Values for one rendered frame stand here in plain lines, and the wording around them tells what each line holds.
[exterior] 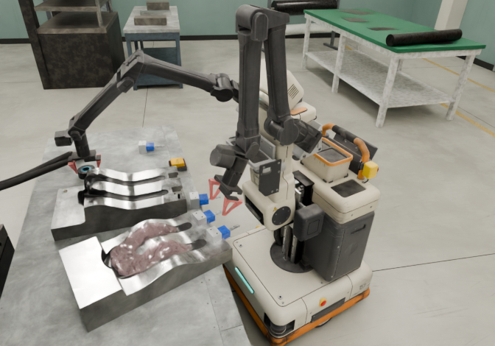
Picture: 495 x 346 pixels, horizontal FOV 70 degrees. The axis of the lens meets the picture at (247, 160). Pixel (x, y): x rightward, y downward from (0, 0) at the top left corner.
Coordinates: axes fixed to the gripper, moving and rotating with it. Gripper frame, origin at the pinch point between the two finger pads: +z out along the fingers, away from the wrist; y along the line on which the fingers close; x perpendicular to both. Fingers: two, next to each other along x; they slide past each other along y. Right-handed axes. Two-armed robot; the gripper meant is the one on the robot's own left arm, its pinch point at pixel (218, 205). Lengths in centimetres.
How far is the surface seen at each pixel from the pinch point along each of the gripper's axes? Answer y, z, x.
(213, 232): 0.0, 11.2, 3.2
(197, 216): -10.4, 11.9, 1.8
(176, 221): -14.9, 17.5, -3.2
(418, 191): -48, -6, 233
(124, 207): -27.5, 21.1, -19.3
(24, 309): -5, 46, -48
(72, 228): -31, 34, -34
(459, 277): 25, 19, 183
